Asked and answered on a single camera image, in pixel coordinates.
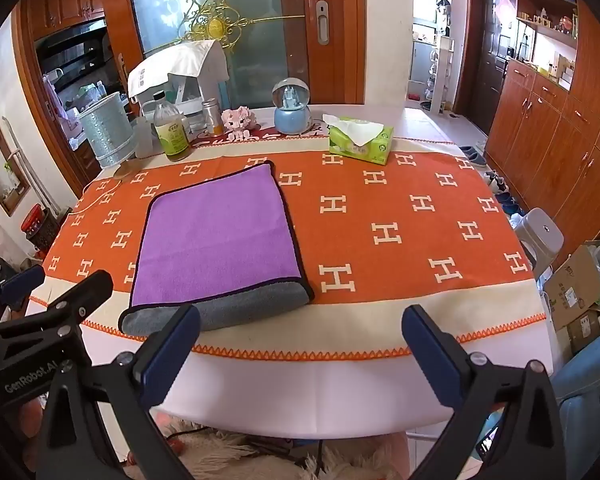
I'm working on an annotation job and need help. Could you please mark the grey slippers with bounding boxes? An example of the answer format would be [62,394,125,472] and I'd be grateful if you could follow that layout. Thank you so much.
[457,145,489,169]

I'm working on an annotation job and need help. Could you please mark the fluffy white seat cushion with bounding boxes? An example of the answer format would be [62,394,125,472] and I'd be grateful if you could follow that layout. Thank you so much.
[150,417,408,480]

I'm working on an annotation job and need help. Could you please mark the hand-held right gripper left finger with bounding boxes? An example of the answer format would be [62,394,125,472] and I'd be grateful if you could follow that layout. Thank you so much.
[35,304,202,480]

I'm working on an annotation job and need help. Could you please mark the dark entrance door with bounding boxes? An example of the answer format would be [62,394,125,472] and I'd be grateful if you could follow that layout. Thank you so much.
[467,0,518,135]

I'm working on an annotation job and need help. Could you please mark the pink block toy figure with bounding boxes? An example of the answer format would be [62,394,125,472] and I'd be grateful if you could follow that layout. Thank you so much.
[221,106,261,136]

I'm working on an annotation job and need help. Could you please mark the silver metal can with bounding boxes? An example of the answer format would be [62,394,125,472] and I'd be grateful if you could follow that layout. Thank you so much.
[201,98,224,136]

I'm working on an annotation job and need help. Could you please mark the blue snow globe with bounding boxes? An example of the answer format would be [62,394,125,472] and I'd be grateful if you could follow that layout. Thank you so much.
[272,77,313,136]

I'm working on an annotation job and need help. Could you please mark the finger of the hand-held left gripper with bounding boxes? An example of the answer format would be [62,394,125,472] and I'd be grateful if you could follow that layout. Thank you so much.
[0,264,47,320]
[7,270,115,343]

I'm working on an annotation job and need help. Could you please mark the purple and grey towel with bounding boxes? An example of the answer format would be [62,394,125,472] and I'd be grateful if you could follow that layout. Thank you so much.
[118,160,315,335]

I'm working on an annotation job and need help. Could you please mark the clear plastic cup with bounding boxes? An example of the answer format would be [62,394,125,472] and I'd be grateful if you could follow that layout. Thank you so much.
[133,117,155,159]

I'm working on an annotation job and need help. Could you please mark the gold door ornament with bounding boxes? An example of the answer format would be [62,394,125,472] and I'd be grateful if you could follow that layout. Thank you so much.
[161,0,302,52]

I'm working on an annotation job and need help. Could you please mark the wooden glass sliding door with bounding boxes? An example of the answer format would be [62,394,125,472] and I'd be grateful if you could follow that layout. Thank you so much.
[99,0,367,109]

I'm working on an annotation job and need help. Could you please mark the wooden wall frame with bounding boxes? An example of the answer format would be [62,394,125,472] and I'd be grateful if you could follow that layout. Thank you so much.
[0,119,32,217]

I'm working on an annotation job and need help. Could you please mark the white shoe rack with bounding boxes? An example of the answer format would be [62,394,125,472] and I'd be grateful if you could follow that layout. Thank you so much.
[424,35,455,114]

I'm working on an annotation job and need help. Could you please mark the grey plastic stool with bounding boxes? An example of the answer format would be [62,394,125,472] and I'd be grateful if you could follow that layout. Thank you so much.
[514,208,565,272]

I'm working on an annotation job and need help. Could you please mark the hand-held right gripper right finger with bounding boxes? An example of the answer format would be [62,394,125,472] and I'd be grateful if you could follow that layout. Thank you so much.
[401,304,567,480]

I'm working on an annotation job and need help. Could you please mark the green tissue box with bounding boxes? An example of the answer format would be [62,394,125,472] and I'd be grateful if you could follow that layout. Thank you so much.
[322,114,395,166]

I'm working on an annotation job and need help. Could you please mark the red basket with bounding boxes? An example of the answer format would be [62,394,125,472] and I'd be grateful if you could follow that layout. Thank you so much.
[22,205,57,254]

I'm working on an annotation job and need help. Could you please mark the silver textured bin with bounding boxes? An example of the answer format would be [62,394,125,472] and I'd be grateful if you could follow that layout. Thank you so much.
[77,92,137,169]

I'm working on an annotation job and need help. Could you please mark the silver door handle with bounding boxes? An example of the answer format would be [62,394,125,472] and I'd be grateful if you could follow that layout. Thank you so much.
[315,0,331,45]

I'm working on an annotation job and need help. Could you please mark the wooden kitchen cabinets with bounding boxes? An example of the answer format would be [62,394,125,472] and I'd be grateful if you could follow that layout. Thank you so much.
[26,0,106,42]

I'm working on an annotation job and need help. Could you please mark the wooden wall cabinet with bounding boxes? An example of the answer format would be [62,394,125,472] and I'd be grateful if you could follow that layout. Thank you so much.
[484,0,600,273]

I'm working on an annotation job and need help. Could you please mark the orange patterned table blanket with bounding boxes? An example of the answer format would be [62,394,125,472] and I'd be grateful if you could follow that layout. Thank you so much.
[27,125,548,362]

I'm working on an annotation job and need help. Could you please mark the blue chair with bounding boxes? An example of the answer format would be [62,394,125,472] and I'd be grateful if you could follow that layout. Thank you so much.
[472,329,600,480]

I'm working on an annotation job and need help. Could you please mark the white cloth-covered appliance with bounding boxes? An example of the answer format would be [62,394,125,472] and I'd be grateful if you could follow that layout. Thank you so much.
[127,39,230,132]

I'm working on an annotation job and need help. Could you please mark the open cardboard box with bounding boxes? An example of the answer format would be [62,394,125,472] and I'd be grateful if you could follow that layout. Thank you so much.
[544,241,600,356]

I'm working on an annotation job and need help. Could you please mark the bottle with green label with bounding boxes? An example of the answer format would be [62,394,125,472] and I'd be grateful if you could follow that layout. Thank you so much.
[152,91,191,163]

